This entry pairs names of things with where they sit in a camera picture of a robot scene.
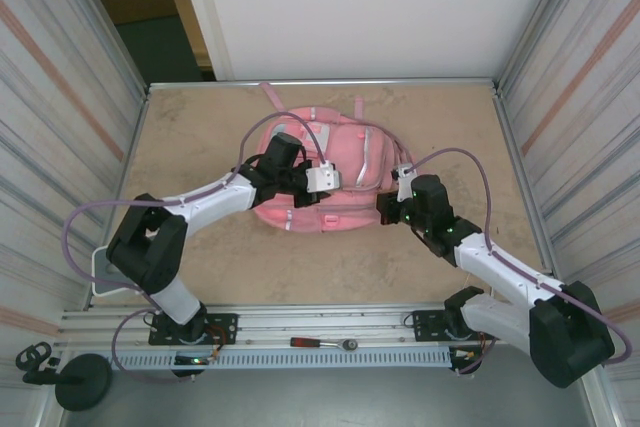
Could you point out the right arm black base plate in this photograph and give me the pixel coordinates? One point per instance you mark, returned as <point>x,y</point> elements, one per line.
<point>427,324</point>

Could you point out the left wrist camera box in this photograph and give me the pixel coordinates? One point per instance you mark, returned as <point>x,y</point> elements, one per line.
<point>322,179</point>

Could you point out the white grey tissue box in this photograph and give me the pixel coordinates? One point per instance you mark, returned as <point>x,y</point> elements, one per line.
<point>102,282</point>

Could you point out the pink school backpack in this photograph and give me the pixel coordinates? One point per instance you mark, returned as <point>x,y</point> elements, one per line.
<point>350,157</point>

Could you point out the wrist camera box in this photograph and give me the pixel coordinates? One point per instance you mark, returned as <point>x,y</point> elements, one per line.
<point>322,179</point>
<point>402,177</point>

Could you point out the small controller circuit board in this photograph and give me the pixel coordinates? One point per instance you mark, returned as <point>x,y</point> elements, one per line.
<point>467,357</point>
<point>192,361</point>

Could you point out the aluminium mounting rail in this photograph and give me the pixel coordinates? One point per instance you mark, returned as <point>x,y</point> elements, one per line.
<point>325,319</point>

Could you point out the black round base stand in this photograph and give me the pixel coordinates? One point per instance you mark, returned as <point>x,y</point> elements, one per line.
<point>82,379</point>

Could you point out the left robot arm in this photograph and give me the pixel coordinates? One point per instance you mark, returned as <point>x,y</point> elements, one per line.
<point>215,202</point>

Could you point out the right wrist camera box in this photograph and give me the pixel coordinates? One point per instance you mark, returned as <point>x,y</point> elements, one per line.
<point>402,177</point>

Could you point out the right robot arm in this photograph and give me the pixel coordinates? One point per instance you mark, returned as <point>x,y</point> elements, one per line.
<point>500,264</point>

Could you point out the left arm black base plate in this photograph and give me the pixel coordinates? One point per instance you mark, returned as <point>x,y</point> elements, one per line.
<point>222,327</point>

